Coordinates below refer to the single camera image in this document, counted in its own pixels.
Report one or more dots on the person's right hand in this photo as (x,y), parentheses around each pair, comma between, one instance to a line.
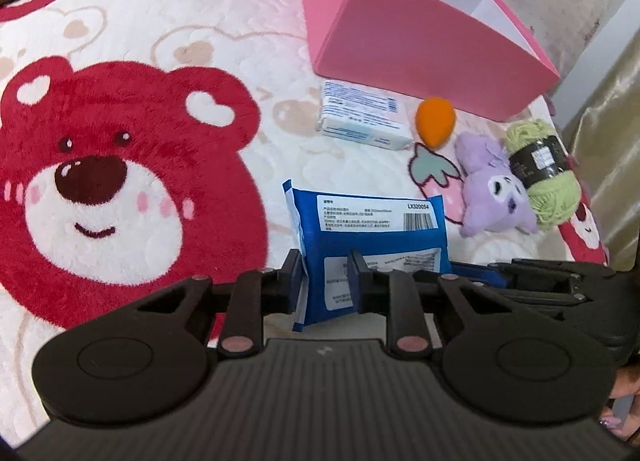
(625,391)

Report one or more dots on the blue wet wipes packet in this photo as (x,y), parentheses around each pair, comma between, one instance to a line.
(370,231)

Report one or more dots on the gold curtain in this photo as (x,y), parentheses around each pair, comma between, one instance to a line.
(610,141)

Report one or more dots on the white tissue pack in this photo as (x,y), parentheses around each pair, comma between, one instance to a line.
(360,118)

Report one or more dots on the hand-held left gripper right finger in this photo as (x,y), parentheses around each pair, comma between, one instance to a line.
(357,283)

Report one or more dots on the pink cardboard box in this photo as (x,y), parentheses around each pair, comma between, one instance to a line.
(400,41)

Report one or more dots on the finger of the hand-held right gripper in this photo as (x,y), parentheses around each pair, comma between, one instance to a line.
(477,273)
(540,303)

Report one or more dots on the bear printed blanket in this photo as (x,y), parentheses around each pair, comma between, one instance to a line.
(125,166)

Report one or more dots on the purple plush toy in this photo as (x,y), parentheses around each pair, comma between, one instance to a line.
(492,186)

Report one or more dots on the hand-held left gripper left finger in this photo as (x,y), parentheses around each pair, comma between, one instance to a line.
(292,283)

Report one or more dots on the orange makeup sponge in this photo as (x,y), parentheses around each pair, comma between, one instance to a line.
(436,122)

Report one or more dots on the green yarn ball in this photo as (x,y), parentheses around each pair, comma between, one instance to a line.
(542,171)

